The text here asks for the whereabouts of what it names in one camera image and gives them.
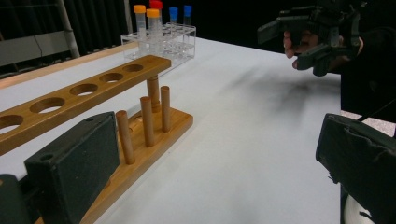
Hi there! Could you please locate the wooden test tube rack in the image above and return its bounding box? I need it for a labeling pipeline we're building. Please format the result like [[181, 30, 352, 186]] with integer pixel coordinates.
[[0, 54, 194, 224]]

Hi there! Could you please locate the orange cap test tube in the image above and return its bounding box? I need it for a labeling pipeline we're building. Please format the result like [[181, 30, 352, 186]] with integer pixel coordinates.
[[146, 7, 161, 54], [134, 4, 148, 48]]

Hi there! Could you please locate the grey metal stand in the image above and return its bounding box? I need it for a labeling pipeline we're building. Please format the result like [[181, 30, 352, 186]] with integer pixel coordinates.
[[0, 0, 134, 68]]

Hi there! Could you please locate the blue cap test tube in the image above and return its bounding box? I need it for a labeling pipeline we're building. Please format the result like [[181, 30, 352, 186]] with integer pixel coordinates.
[[168, 7, 179, 35], [182, 4, 193, 35]]

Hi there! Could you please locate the dark curtain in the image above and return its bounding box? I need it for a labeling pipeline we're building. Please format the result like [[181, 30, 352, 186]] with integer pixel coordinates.
[[0, 0, 129, 55]]

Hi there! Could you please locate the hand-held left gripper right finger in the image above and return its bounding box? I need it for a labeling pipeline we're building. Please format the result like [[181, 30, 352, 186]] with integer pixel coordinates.
[[315, 112, 396, 224]]

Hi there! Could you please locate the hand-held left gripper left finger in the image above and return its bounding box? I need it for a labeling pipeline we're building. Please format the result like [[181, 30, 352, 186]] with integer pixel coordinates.
[[23, 111, 121, 224]]

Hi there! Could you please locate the red cap test tube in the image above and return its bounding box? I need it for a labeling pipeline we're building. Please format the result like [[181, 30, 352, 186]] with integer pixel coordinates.
[[148, 0, 164, 29]]

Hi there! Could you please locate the clear acrylic test tube rack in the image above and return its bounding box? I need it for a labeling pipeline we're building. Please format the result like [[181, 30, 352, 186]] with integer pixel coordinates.
[[120, 21, 197, 68]]

